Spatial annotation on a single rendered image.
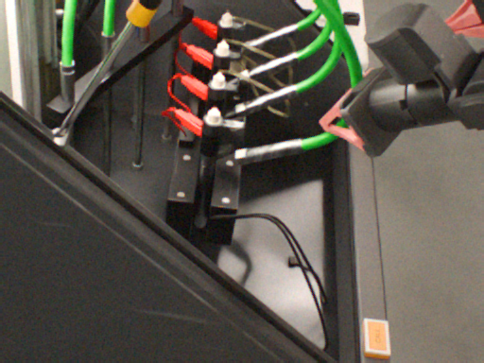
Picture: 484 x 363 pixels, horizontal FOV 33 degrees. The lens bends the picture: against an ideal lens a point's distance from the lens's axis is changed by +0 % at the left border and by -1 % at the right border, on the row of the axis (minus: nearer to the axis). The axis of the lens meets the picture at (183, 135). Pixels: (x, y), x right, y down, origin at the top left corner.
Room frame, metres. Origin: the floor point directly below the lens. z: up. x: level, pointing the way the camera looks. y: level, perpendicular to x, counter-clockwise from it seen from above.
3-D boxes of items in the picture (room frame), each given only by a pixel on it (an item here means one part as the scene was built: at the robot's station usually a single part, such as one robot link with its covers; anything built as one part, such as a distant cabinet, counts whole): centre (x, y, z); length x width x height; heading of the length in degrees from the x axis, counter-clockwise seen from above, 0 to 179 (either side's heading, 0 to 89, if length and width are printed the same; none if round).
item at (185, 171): (0.97, -0.04, 0.91); 0.34 x 0.10 x 0.15; 177
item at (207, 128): (0.85, -0.05, 0.99); 0.05 x 0.03 x 0.21; 87
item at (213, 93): (0.93, -0.05, 0.99); 0.05 x 0.03 x 0.21; 87
